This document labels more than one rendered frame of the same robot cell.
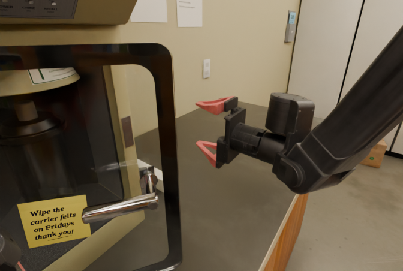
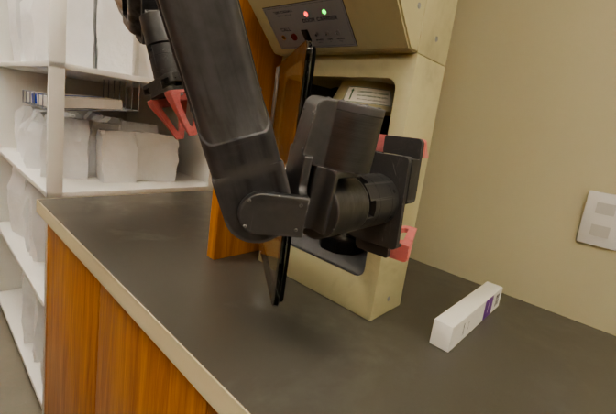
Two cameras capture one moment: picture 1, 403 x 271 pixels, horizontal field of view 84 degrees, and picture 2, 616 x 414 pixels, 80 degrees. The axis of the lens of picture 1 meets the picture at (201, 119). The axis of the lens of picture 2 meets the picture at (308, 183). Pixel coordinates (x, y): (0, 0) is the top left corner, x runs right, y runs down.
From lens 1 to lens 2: 0.61 m
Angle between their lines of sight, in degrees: 91
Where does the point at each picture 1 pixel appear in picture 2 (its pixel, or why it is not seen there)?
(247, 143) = not seen: hidden behind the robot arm
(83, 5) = (358, 32)
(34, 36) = (347, 63)
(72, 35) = (370, 63)
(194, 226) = (355, 364)
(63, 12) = (348, 40)
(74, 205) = not seen: hidden behind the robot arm
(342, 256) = not seen: outside the picture
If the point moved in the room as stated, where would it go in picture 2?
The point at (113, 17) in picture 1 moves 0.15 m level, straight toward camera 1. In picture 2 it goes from (389, 41) to (297, 23)
